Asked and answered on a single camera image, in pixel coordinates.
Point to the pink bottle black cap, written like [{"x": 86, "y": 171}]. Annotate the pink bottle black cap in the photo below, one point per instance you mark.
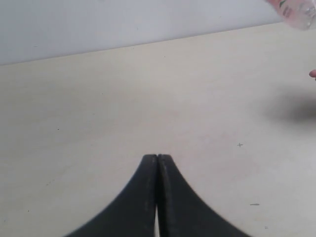
[{"x": 299, "y": 14}]

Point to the person's open hand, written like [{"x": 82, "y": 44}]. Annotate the person's open hand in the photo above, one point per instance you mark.
[{"x": 312, "y": 73}]

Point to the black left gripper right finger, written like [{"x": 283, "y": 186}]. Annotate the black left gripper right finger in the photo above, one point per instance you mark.
[{"x": 181, "y": 212}]

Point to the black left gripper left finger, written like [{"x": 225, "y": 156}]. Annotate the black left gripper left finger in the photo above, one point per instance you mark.
[{"x": 132, "y": 213}]

